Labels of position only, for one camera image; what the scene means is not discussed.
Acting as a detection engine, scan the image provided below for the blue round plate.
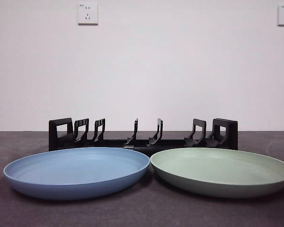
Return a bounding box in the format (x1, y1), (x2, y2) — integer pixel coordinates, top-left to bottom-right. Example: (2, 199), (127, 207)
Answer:
(3, 146), (150, 199)

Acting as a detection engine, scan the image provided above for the black plate rack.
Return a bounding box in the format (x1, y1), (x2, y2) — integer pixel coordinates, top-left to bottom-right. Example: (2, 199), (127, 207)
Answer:
(48, 117), (239, 157)

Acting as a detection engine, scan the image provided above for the pale green round plate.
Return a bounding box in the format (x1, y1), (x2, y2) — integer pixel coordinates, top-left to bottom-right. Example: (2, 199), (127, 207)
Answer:
(150, 147), (284, 199)

